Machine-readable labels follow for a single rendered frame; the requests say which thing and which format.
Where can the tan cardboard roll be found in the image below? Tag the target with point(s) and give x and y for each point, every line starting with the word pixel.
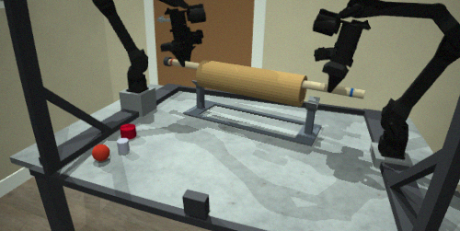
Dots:
pixel 252 82

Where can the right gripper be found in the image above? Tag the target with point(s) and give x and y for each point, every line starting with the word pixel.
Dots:
pixel 337 70

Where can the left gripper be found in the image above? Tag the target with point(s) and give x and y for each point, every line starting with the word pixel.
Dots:
pixel 184 54

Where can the tan cylindrical bar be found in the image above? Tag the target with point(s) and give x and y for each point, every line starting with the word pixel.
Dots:
pixel 344 91

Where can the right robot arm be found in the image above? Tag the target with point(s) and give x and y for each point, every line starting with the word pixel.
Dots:
pixel 394 116

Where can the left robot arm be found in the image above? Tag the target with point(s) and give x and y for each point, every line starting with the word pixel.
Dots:
pixel 138 58

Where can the grey cylinder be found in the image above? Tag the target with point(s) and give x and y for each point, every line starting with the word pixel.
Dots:
pixel 123 145

